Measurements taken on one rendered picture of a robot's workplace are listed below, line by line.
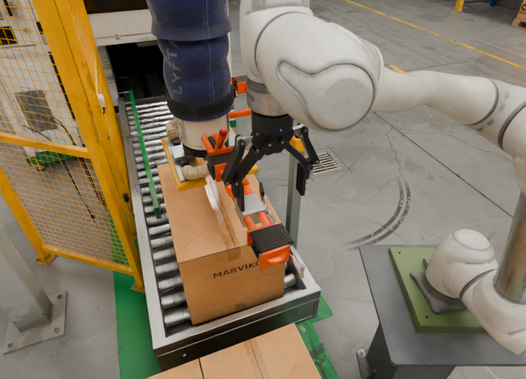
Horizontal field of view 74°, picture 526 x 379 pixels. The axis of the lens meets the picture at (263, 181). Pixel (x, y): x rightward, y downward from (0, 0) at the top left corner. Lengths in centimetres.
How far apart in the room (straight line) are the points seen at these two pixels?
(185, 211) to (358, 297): 132
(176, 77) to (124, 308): 159
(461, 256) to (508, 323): 22
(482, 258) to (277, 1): 101
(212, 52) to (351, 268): 178
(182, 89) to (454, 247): 98
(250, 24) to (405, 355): 112
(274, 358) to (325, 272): 104
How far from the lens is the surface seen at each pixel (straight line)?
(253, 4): 53
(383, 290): 145
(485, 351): 146
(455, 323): 142
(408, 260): 154
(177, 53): 109
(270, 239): 81
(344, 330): 220
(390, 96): 49
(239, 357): 149
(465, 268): 129
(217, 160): 106
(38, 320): 245
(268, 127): 60
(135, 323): 229
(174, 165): 129
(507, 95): 87
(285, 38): 42
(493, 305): 119
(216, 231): 131
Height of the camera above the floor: 189
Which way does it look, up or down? 38 degrees down
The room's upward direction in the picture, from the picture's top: straight up
